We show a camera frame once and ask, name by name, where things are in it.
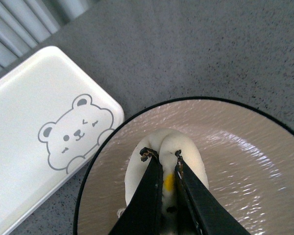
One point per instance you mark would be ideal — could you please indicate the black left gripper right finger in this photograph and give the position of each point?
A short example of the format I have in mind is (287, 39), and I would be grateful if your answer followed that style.
(199, 213)

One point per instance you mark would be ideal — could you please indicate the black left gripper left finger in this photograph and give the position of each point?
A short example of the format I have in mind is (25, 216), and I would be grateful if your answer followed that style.
(143, 214)

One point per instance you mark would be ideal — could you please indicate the black beige plate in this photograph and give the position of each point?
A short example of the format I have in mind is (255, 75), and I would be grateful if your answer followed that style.
(248, 156)

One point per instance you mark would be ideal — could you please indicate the grey curtain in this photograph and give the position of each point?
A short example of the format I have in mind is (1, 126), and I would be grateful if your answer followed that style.
(24, 24)

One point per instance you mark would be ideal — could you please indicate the white steamed bun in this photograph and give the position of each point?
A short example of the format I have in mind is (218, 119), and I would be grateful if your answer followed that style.
(166, 142)

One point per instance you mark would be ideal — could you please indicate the white bear tray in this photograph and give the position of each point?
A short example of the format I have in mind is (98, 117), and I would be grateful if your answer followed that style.
(53, 119)

